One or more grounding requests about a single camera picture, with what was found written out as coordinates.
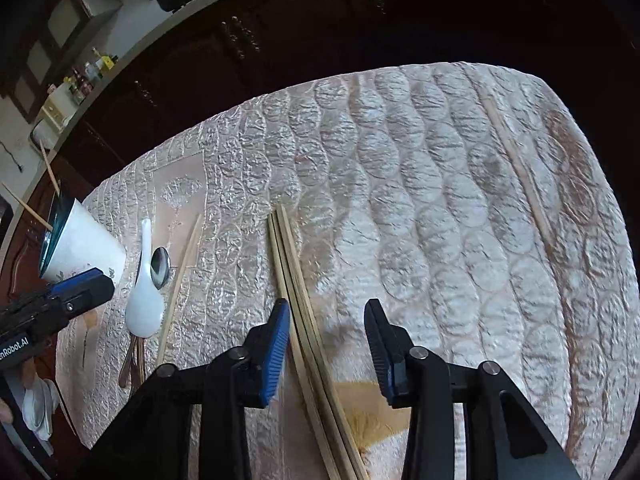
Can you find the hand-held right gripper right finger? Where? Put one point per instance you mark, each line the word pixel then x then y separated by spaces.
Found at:
pixel 380 355

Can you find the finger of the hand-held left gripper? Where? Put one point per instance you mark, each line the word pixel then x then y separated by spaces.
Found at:
pixel 80 282

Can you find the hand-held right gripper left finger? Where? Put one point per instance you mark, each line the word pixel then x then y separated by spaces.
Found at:
pixel 277 355

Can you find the white floral cup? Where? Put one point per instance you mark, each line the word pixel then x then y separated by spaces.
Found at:
pixel 80 245

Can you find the white ceramic spoon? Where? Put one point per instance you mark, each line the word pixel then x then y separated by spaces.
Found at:
pixel 142 310

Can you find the silver metal spoon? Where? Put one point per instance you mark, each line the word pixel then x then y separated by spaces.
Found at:
pixel 161 267

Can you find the quilted satin tablecloth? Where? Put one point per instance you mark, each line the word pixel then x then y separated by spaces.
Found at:
pixel 400 210

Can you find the small cream drawer box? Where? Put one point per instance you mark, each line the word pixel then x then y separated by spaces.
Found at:
pixel 55 110

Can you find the group of condiment bottles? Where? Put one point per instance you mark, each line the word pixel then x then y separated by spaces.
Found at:
pixel 90 72

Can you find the dark wooden base cabinets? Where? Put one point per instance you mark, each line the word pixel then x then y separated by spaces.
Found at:
pixel 300 35

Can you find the wooden wall cabinet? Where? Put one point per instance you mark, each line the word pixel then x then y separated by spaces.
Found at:
pixel 55 15

